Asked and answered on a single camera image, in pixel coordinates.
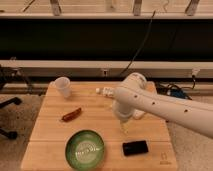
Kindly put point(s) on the white wall outlet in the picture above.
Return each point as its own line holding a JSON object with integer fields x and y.
{"x": 105, "y": 72}

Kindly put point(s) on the blue power box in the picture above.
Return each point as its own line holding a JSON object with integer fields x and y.
{"x": 177, "y": 93}

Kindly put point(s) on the black rectangular phone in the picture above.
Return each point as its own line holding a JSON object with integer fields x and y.
{"x": 135, "y": 148}

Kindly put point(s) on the black office chair base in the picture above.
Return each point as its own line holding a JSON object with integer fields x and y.
{"x": 12, "y": 135}

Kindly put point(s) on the red chili pepper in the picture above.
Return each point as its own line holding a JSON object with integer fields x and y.
{"x": 72, "y": 115}

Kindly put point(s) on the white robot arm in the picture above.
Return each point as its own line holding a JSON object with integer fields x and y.
{"x": 131, "y": 95}

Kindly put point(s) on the white soap bar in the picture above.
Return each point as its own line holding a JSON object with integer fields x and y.
{"x": 138, "y": 114}

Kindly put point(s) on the green ceramic bowl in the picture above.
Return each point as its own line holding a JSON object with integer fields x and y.
{"x": 85, "y": 150}

